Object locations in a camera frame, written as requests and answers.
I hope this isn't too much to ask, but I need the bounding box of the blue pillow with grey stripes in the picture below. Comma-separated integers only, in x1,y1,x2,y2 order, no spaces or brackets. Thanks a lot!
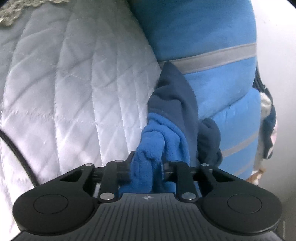
199,89,263,184
129,0,258,121

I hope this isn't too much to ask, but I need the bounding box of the beige lace cloth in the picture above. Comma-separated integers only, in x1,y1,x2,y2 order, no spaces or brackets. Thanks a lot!
0,0,70,29

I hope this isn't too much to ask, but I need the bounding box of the black cable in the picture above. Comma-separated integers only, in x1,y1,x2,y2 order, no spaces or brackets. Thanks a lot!
0,130,38,188

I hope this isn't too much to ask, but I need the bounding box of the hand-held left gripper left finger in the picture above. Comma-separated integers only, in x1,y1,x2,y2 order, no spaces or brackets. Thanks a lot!
59,151,137,202

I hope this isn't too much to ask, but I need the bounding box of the blue fleece jacket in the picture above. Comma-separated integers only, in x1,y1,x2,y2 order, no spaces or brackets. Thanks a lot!
129,61,223,194

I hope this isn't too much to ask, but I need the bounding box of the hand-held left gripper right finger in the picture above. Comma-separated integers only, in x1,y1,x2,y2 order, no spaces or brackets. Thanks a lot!
162,160,235,202

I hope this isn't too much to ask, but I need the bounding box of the white quilted bedspread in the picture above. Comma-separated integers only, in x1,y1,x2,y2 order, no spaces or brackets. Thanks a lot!
0,0,162,234

